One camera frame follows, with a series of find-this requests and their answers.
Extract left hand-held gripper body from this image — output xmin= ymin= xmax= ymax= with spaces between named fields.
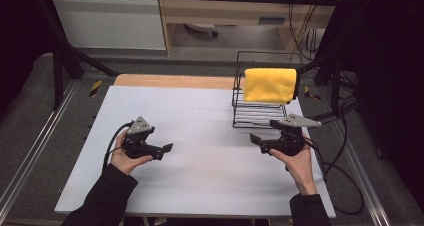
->
xmin=121 ymin=115 xmax=166 ymax=161

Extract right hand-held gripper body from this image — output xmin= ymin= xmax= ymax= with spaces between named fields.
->
xmin=259 ymin=114 xmax=323 ymax=157

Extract black wire rack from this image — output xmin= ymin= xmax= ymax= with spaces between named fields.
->
xmin=231 ymin=50 xmax=303 ymax=130

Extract yellow cloth with black edge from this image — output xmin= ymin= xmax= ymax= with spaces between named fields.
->
xmin=243 ymin=67 xmax=301 ymax=106

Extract person's left hand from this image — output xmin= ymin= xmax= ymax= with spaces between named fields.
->
xmin=109 ymin=129 xmax=155 ymax=176

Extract person's right hand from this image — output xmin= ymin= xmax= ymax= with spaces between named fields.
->
xmin=269 ymin=145 xmax=319 ymax=197

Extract white table cover sheet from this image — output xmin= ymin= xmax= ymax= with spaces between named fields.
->
xmin=54 ymin=85 xmax=337 ymax=219

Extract yellow black tape strip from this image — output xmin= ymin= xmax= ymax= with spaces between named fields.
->
xmin=88 ymin=79 xmax=104 ymax=98
xmin=303 ymin=85 xmax=321 ymax=101

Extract black metal stand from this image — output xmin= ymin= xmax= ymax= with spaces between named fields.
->
xmin=33 ymin=0 xmax=120 ymax=111
xmin=283 ymin=50 xmax=346 ymax=118

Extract white chair base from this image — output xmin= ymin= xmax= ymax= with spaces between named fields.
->
xmin=184 ymin=22 xmax=220 ymax=38

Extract white cabinet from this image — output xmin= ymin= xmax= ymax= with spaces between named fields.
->
xmin=51 ymin=0 xmax=167 ymax=51

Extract wooden desk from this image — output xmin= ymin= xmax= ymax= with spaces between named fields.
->
xmin=156 ymin=0 xmax=344 ymax=58

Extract dark curtain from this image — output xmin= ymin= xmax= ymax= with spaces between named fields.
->
xmin=319 ymin=0 xmax=424 ymax=202
xmin=0 ymin=0 xmax=58 ymax=115

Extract left hand-held gripper cable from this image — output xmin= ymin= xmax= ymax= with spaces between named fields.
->
xmin=102 ymin=120 xmax=135 ymax=169

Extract hand-held gripper cable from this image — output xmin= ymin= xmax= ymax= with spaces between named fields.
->
xmin=102 ymin=120 xmax=135 ymax=169
xmin=301 ymin=136 xmax=365 ymax=216

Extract black floor cables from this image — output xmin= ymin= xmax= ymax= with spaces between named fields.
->
xmin=304 ymin=70 xmax=360 ymax=131

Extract right hand-held gripper cable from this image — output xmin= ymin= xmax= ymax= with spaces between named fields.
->
xmin=301 ymin=136 xmax=365 ymax=216

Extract aluminium rail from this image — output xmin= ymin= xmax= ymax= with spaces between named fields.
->
xmin=328 ymin=119 xmax=392 ymax=226
xmin=0 ymin=80 xmax=80 ymax=217

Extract hanging black cables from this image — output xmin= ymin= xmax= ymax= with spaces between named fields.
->
xmin=287 ymin=2 xmax=318 ymax=62

